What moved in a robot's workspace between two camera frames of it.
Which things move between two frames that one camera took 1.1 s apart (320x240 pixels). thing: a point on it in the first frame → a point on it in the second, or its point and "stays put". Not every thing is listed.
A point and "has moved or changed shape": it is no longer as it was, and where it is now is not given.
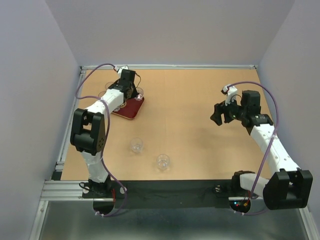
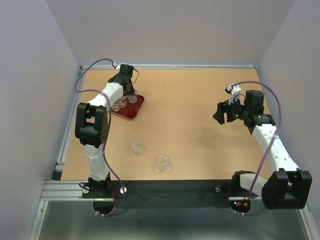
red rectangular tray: (131, 109) stays put
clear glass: (140, 93) has moved or changed shape
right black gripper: (220, 108) stays put
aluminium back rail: (92, 67) stays put
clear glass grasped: (123, 105) has moved or changed shape
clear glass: (137, 145) stays put
